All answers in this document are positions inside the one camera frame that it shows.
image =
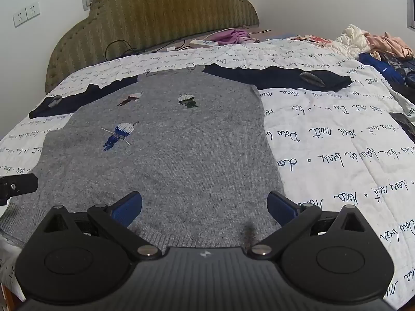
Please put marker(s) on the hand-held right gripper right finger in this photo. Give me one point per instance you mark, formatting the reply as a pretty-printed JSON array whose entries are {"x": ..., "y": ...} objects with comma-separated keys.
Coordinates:
[{"x": 282, "y": 209}]

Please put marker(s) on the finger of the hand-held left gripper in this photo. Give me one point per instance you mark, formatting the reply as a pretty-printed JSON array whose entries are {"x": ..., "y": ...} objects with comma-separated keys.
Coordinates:
[{"x": 19, "y": 184}]

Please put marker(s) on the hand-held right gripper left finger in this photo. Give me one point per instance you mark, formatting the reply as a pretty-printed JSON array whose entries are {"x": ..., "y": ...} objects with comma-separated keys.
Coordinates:
[{"x": 128, "y": 208}]

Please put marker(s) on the grey sweater with navy sleeves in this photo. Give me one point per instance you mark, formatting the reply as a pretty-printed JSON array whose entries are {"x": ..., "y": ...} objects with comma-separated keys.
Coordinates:
[{"x": 178, "y": 142}]

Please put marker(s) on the white quilt with blue script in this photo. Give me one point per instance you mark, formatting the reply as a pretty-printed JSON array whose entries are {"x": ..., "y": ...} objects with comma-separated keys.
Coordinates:
[{"x": 340, "y": 155}]

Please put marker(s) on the flat black object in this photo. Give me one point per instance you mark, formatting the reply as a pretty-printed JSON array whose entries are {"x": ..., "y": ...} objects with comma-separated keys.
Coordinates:
[{"x": 402, "y": 123}]

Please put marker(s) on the red floral cloth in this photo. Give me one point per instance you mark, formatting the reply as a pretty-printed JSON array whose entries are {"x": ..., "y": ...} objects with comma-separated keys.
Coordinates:
[{"x": 314, "y": 40}]

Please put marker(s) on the purple garment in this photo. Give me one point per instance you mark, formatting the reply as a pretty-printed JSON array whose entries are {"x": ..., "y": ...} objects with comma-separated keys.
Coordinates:
[{"x": 233, "y": 35}]

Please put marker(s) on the white power strip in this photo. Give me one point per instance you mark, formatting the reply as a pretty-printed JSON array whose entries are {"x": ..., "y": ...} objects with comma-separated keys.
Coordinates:
[{"x": 202, "y": 43}]

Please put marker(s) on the dark patterned garment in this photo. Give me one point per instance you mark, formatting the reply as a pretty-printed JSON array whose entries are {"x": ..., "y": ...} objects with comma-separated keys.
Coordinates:
[{"x": 402, "y": 68}]

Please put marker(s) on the white puffy jacket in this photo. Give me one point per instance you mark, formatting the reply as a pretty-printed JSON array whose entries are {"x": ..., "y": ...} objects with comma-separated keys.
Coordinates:
[{"x": 351, "y": 37}]

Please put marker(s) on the pink garment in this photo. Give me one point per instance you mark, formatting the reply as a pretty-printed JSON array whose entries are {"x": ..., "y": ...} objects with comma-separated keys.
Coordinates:
[{"x": 389, "y": 45}]

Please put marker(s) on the olive padded headboard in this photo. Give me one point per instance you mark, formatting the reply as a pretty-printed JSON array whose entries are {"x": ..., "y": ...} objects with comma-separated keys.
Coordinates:
[{"x": 155, "y": 13}]

